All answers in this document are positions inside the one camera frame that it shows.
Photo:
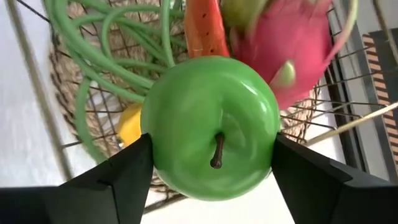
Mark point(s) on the pink dragon fruit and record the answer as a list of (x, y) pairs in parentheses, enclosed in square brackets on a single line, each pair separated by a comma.
[(289, 37)]

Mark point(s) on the yellow lemon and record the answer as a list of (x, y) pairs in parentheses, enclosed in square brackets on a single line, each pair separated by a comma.
[(130, 126)]

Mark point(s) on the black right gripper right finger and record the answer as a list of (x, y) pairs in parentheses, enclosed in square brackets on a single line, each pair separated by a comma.
[(326, 193)]

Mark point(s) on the round woven straw mat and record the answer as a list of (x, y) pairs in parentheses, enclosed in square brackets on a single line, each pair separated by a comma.
[(99, 127)]

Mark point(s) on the red watermelon slice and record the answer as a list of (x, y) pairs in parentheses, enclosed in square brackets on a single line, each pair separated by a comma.
[(203, 28)]

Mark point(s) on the black hazard-striped floor mat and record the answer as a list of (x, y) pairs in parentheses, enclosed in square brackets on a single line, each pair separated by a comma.
[(388, 62)]

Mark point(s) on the green bean bundle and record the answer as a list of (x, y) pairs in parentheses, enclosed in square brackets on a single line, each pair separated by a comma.
[(165, 31)]

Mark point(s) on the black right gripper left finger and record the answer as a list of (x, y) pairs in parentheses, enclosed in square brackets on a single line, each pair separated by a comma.
[(93, 199)]

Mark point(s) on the green apple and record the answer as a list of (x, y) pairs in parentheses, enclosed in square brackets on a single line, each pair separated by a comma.
[(199, 109)]

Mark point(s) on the black metal table frame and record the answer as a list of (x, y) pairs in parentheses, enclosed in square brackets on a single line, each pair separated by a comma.
[(345, 124)]

